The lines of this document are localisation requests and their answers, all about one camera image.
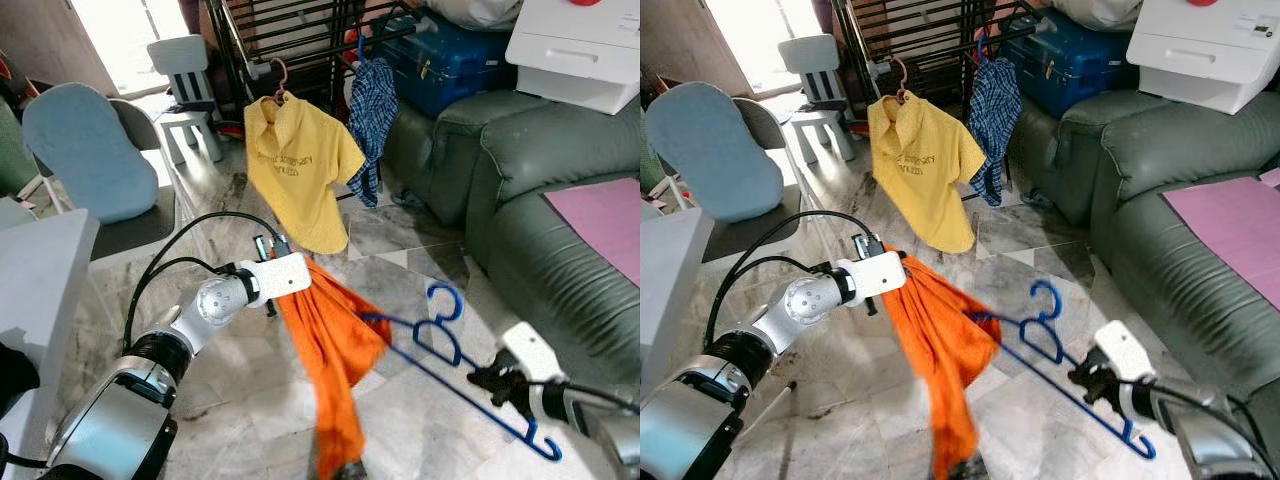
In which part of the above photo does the orange shirt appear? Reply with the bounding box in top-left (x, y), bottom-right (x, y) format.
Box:
top-left (275, 255), bottom-right (393, 480)
top-left (882, 245), bottom-right (1003, 480)

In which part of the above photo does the black shirt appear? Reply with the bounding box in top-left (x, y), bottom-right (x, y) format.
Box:
top-left (0, 342), bottom-right (41, 421)

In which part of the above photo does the yellow polo shirt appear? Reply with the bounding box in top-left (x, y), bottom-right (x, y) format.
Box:
top-left (866, 92), bottom-right (988, 254)
top-left (244, 92), bottom-right (367, 255)

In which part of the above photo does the blue plaid shirt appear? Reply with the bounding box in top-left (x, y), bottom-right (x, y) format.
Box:
top-left (346, 58), bottom-right (399, 209)
top-left (968, 58), bottom-right (1023, 208)

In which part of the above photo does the dark green leather sofa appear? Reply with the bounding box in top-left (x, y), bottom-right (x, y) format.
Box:
top-left (383, 88), bottom-right (641, 401)
top-left (1005, 88), bottom-right (1280, 431)

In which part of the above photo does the blue chair cushion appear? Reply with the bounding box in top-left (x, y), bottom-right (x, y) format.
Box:
top-left (22, 82), bottom-right (161, 225)
top-left (645, 80), bottom-right (786, 223)

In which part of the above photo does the white folding table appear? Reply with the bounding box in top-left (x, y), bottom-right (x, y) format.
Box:
top-left (640, 205), bottom-right (799, 480)
top-left (0, 197), bottom-right (101, 480)

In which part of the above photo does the purple mat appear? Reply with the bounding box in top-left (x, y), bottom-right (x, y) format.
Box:
top-left (543, 178), bottom-right (641, 286)
top-left (1160, 170), bottom-right (1280, 311)

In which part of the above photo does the pale plastic child chair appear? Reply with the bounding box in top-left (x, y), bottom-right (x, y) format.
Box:
top-left (778, 33), bottom-right (856, 164)
top-left (147, 35), bottom-right (226, 166)

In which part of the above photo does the black metal drying rack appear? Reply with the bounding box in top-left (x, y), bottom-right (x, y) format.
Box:
top-left (205, 0), bottom-right (421, 231)
top-left (832, 0), bottom-right (1041, 201)

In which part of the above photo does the bright glass door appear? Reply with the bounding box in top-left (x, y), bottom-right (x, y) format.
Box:
top-left (705, 0), bottom-right (831, 96)
top-left (68, 0), bottom-right (206, 99)

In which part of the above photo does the green fabric cover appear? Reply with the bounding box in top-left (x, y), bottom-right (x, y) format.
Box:
top-left (640, 130), bottom-right (666, 191)
top-left (0, 95), bottom-right (36, 196)

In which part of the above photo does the blue hard suitcase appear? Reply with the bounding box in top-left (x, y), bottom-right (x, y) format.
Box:
top-left (1000, 10), bottom-right (1141, 119)
top-left (375, 12), bottom-right (521, 119)

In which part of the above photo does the grey white pillow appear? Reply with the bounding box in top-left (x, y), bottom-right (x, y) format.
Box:
top-left (425, 0), bottom-right (523, 31)
top-left (1050, 0), bottom-right (1143, 31)

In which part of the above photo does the white drawer cabinet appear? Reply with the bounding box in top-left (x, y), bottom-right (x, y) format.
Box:
top-left (505, 0), bottom-right (641, 116)
top-left (1127, 0), bottom-right (1280, 116)

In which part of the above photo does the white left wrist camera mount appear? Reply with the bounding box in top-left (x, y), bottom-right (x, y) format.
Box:
top-left (243, 252), bottom-right (313, 301)
top-left (838, 250), bottom-right (909, 299)

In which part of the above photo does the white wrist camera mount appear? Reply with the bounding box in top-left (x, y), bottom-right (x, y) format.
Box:
top-left (1093, 320), bottom-right (1156, 383)
top-left (497, 322), bottom-right (563, 386)
top-left (243, 252), bottom-right (313, 301)
top-left (838, 250), bottom-right (909, 299)

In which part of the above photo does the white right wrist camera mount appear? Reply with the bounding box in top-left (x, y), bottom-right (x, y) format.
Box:
top-left (1093, 320), bottom-right (1156, 383)
top-left (497, 322), bottom-right (563, 386)

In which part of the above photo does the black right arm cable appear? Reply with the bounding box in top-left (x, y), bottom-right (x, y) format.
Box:
top-left (1140, 378), bottom-right (1263, 471)
top-left (545, 380), bottom-right (641, 413)

